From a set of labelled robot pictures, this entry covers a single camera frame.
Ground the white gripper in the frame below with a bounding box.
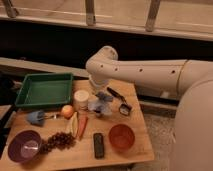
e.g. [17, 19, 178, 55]
[89, 75, 109, 94]

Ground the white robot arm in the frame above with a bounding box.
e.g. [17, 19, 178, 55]
[86, 46, 213, 171]

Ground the red bowl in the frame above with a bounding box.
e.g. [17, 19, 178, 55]
[108, 124, 135, 152]

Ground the purple bowl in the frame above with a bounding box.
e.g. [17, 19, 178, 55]
[8, 130, 42, 163]

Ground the crumpled blue white cloth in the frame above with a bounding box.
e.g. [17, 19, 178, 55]
[88, 98, 113, 117]

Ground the orange carrot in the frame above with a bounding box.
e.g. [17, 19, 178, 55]
[77, 115, 88, 140]

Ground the red yellow apple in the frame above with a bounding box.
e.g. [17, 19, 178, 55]
[60, 105, 74, 119]

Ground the black rectangular remote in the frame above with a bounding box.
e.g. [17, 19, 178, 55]
[93, 133, 105, 159]

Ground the green plastic tray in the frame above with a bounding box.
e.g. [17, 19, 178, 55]
[15, 73, 73, 109]

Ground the dark grape bunch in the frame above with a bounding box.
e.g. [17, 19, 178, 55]
[40, 132, 75, 154]

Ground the black handled peeler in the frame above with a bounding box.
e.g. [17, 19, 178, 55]
[107, 87, 132, 116]

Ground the blue handled utensil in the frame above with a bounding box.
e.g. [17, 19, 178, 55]
[26, 110, 59, 126]

